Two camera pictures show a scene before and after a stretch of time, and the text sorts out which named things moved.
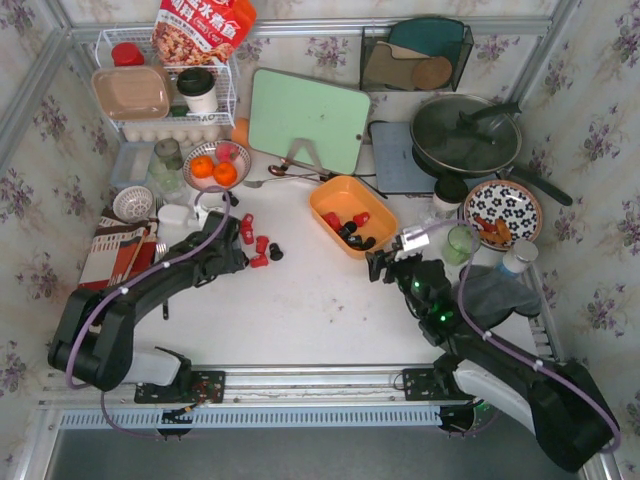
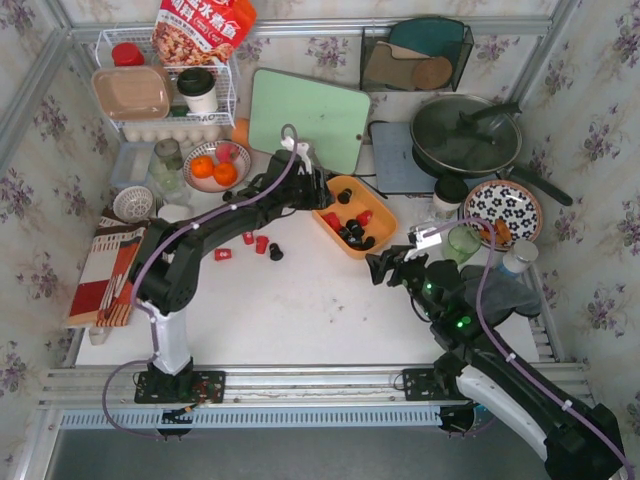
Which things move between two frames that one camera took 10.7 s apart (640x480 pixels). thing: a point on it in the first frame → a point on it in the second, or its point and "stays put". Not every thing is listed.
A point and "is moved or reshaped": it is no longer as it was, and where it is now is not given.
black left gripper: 235,248 → 314,186
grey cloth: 491,296 stays put
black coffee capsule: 348,228 is moved or reshaped
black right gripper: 385,262 stays put
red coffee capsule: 261,242 stays put
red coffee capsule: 361,219 stays put
